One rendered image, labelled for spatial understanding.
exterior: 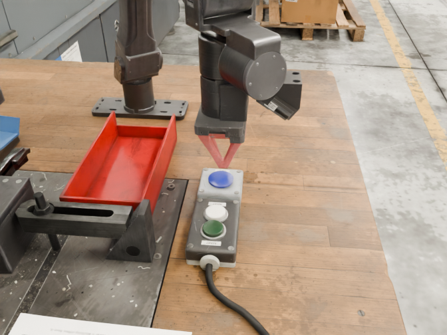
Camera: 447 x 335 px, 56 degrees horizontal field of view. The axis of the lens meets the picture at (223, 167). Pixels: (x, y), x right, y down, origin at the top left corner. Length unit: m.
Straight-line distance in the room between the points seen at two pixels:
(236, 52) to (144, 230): 0.25
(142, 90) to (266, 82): 0.44
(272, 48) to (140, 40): 0.38
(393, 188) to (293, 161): 1.53
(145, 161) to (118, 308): 0.30
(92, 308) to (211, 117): 0.28
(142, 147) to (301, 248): 0.36
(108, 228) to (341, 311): 0.31
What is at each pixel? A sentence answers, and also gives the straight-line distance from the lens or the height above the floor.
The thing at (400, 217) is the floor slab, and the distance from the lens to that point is 2.11.
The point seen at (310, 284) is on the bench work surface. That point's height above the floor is 0.90.
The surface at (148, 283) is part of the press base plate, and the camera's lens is 0.57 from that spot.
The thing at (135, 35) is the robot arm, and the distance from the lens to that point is 0.80.
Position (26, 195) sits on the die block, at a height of 0.97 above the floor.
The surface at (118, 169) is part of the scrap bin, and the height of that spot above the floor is 0.91.
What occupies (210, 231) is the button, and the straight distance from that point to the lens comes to 0.57.
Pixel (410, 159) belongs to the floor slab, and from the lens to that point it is 2.52.
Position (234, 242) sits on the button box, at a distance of 0.57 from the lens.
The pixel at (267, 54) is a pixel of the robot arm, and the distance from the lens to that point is 0.47.
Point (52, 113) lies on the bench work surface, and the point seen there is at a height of 0.90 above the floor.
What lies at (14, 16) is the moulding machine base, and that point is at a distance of 1.87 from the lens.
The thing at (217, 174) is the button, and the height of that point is 0.94.
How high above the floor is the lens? 1.35
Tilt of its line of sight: 37 degrees down
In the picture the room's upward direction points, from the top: straight up
